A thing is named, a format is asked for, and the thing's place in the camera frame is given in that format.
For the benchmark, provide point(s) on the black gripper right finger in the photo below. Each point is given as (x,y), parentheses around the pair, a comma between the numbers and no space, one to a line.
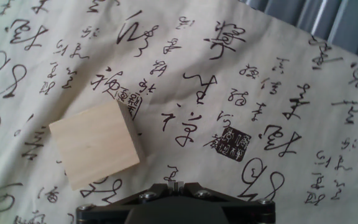
(247,211)

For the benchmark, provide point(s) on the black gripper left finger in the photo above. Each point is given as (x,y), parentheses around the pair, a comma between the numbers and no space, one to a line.
(110,211)

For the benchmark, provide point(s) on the light wooden cube block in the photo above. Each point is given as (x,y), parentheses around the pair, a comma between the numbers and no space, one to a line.
(95,146)

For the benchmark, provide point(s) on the beige calligraphy print tablecloth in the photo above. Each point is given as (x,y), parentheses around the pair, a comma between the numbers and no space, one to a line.
(213,93)

